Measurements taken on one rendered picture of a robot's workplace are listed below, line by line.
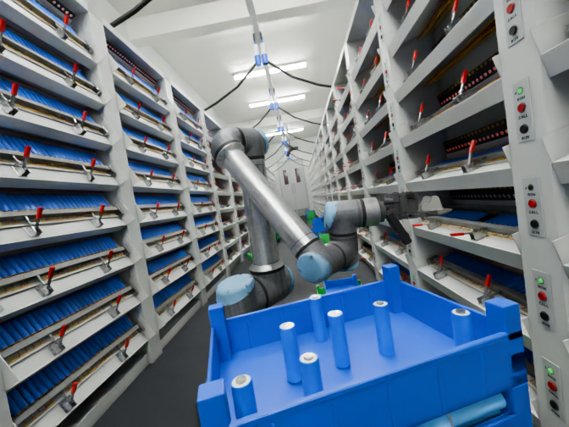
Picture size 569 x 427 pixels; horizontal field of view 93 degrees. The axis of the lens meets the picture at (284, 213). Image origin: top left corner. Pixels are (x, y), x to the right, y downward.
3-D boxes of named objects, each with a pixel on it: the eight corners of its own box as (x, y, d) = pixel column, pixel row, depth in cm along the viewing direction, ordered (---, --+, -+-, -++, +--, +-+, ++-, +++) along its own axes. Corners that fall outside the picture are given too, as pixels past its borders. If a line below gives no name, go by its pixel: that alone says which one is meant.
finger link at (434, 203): (454, 193, 79) (420, 196, 81) (455, 213, 79) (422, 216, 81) (450, 193, 82) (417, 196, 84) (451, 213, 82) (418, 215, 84)
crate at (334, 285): (369, 318, 144) (368, 306, 141) (332, 323, 145) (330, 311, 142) (356, 284, 172) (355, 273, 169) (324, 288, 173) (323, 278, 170)
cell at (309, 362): (312, 434, 24) (301, 363, 23) (306, 418, 25) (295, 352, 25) (331, 427, 24) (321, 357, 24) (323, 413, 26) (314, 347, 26)
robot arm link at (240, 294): (213, 327, 105) (205, 285, 102) (246, 307, 117) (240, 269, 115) (238, 339, 94) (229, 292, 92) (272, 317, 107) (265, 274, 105)
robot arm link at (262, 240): (246, 307, 117) (218, 130, 107) (274, 291, 130) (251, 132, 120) (271, 315, 107) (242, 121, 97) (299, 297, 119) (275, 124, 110)
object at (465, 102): (510, 97, 59) (483, 39, 59) (404, 147, 120) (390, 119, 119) (601, 53, 58) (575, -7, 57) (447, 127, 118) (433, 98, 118)
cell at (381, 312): (384, 357, 33) (377, 306, 32) (376, 350, 34) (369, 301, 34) (398, 353, 33) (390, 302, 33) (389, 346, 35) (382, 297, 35)
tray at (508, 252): (529, 272, 61) (512, 235, 61) (415, 235, 122) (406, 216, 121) (617, 235, 60) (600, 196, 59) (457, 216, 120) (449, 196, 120)
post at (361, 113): (379, 282, 194) (345, 36, 185) (376, 279, 203) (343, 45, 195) (408, 279, 192) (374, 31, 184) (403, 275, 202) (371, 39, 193)
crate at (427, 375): (214, 508, 19) (196, 402, 19) (218, 358, 39) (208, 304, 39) (529, 383, 26) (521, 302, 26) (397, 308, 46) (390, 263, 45)
